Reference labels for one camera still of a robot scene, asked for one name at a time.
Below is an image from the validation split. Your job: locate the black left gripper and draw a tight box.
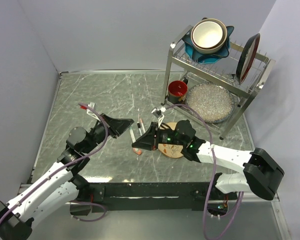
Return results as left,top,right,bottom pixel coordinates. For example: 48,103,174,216
83,113,135,154

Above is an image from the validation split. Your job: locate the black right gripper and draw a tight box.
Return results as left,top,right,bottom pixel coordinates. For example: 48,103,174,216
132,121,187,150

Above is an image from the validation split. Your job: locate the white marker with green end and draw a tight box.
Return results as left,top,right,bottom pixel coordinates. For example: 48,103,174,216
129,126,136,143

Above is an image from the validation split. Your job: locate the white marker with black tip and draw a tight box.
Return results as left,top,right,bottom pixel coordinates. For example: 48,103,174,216
137,122,143,136

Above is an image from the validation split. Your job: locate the white marker with pink end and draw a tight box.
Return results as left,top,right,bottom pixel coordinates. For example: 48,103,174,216
139,118,146,133

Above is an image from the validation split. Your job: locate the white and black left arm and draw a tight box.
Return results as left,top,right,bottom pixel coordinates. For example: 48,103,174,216
0,114,134,240

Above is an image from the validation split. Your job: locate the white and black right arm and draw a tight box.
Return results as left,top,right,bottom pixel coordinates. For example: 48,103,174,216
131,120,285,201

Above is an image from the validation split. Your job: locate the tan decorated plate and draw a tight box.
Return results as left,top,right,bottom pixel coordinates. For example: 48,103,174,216
158,122,183,159

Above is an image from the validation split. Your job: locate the black base beam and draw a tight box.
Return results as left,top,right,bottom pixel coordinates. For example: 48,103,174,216
74,181,238,216

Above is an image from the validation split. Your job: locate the red and black mug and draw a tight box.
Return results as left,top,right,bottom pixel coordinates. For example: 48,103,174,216
167,78,189,104

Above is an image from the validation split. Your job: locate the speckled glass plate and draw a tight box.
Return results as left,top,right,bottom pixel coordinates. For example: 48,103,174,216
185,82,235,124

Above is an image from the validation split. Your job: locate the steel dish rack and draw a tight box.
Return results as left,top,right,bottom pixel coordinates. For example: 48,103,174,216
160,25,276,140

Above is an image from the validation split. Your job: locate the blue wavy bowl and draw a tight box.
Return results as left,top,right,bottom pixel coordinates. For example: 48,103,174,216
182,17,235,64

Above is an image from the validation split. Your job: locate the cream bowl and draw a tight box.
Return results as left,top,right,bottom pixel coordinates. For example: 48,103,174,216
190,18,228,54

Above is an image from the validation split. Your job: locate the dark red-rimmed plate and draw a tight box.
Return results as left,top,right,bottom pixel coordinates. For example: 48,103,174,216
235,33,261,85

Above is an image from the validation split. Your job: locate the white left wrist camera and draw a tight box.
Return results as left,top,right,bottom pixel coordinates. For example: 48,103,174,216
79,102,99,120

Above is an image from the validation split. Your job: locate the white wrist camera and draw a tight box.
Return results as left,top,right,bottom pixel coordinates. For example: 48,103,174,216
151,106,167,127
79,102,99,120

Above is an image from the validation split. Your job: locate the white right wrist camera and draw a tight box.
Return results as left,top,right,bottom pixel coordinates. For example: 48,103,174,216
151,106,167,127

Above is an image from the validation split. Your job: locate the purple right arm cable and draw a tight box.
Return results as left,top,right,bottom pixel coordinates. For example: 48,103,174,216
166,104,245,236

